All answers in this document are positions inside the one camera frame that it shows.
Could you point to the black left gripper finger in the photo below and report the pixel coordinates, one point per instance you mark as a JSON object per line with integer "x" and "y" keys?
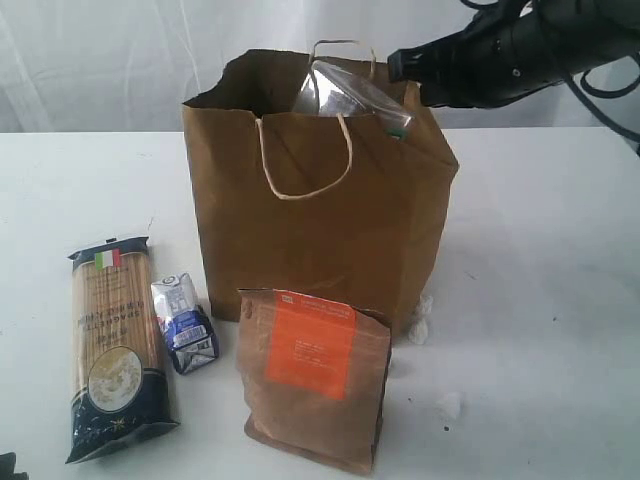
{"x": 7, "y": 468}

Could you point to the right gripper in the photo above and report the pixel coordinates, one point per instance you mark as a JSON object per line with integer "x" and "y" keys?
{"x": 496, "y": 60}

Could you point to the clear jar gold lid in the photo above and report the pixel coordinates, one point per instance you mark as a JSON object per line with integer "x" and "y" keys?
{"x": 329, "y": 90}

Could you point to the brown pouch orange label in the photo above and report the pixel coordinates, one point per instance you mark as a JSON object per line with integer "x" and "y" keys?
{"x": 314, "y": 373}

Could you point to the small white paper scrap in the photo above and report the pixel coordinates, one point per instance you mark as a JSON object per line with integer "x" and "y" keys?
{"x": 450, "y": 405}

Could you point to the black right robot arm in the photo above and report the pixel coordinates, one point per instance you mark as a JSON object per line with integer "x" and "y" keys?
{"x": 581, "y": 35}

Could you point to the brown paper bag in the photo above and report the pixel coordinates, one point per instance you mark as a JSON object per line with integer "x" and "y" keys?
{"x": 337, "y": 209}

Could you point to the spaghetti packet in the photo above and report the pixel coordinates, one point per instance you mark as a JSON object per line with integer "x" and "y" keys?
{"x": 120, "y": 394}

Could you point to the small milk carton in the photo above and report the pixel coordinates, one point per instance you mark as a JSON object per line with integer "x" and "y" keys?
{"x": 186, "y": 329}

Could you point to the white crumpled paper piece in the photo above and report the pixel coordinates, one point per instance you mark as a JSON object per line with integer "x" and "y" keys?
{"x": 419, "y": 329}

